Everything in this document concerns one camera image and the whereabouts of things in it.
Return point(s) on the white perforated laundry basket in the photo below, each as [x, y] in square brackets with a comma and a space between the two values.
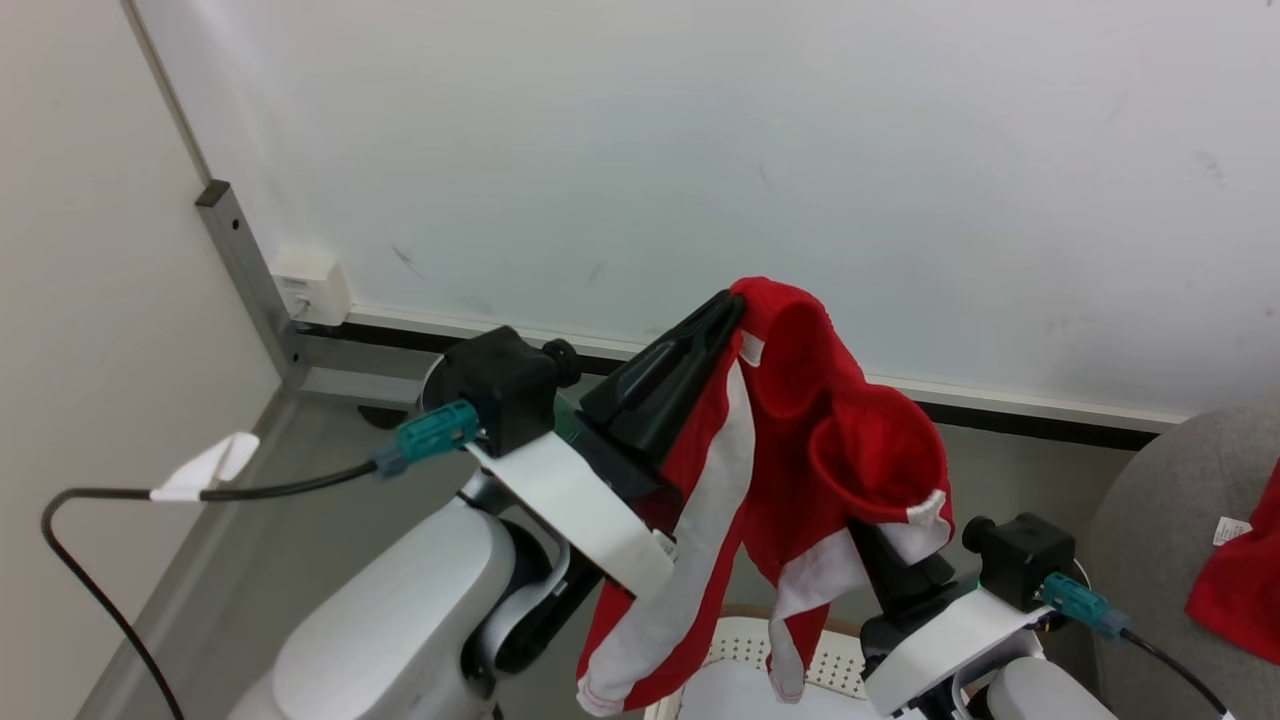
[730, 648]

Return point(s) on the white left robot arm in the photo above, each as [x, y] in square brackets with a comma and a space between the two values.
[390, 620]

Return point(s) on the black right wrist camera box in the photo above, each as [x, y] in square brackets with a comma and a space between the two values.
[1020, 560]

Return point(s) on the dark wall trim strip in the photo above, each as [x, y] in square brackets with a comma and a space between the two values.
[1000, 405]

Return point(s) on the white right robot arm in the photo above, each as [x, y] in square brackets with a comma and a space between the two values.
[1040, 695]

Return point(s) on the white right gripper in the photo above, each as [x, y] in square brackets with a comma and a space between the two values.
[930, 645]

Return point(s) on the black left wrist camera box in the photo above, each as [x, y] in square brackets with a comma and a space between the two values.
[500, 385]

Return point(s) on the grey metal corner post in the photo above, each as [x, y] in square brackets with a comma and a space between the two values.
[250, 275]

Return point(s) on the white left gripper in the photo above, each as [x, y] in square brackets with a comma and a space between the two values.
[570, 500]

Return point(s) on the white wall socket box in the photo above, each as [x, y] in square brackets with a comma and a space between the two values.
[312, 285]

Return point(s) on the red and white garment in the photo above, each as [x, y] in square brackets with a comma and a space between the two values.
[790, 450]

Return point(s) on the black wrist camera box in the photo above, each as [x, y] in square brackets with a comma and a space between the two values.
[1020, 560]
[500, 385]

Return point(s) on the plain red garment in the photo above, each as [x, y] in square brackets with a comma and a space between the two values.
[1250, 590]

